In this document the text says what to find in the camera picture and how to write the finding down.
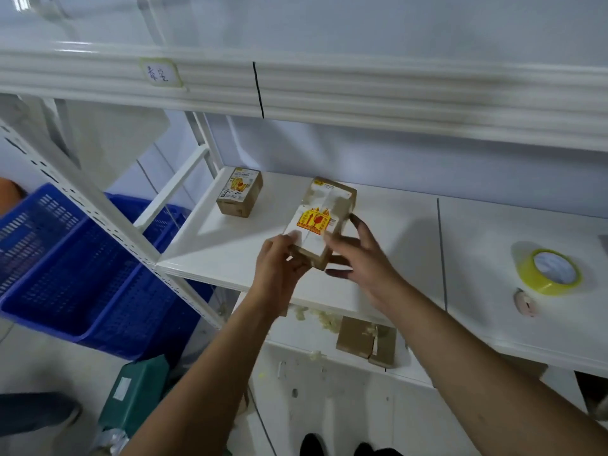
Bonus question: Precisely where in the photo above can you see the green plastic mailer package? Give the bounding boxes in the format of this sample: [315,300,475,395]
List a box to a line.
[97,355,172,438]

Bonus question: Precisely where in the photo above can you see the yellow-edged white sticker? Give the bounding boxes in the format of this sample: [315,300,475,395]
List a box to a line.
[138,58,184,89]

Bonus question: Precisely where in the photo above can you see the person's right forearm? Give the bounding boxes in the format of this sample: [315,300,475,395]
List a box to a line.
[375,284,608,456]

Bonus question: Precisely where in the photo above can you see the person's left hand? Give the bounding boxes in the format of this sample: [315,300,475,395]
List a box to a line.
[251,231,312,319]

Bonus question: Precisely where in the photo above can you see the person's black left shoe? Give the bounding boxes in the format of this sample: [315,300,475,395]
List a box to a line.
[300,433,327,456]

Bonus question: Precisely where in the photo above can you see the yellow tape roll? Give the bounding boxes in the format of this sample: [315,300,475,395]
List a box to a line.
[516,249,584,296]

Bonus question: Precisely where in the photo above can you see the blue plastic crate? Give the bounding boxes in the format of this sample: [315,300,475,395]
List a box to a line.
[0,183,215,362]

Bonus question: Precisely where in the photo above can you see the person's left forearm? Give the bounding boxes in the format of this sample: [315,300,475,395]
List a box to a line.
[121,298,281,456]

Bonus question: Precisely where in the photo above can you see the small pink cutter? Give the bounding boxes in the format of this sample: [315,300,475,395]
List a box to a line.
[512,288,539,319]

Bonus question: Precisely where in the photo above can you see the labelled box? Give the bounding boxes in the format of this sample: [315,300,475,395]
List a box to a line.
[283,177,358,272]

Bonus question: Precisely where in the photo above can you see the person's right hand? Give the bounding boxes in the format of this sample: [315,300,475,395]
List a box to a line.
[324,213,405,312]

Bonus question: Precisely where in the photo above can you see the white plastic bag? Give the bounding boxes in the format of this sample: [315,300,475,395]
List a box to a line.
[92,427,130,456]

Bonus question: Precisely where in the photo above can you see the cardboard box with printed label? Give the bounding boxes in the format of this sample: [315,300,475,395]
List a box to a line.
[216,167,264,219]

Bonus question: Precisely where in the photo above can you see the white metal shelving rack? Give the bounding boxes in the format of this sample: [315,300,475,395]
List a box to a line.
[0,0,608,390]

